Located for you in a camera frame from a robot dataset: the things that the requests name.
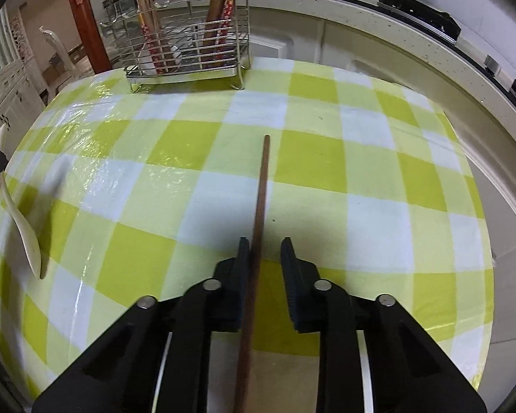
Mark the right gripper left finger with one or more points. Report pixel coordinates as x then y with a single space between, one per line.
155 357

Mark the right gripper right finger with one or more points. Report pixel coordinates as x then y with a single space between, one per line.
409 372

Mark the white ceramic spoon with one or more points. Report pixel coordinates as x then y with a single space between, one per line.
26 232

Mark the dark wooden chopstick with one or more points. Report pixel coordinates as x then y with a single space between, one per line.
243 363
159 21
149 27

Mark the light wooden chopstick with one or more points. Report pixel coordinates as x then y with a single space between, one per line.
223 33

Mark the white kitchen cabinet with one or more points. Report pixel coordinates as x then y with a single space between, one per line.
20 102

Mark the white dining chair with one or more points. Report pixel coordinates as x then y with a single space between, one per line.
52 40

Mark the green checkered tablecloth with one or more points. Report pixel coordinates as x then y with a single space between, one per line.
112 195

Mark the wooden chopstick in rack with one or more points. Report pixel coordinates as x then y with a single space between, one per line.
211 29

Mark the red wooden door frame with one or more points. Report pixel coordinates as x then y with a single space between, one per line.
88 32

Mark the wire utensil rack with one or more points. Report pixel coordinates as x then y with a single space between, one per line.
183 24

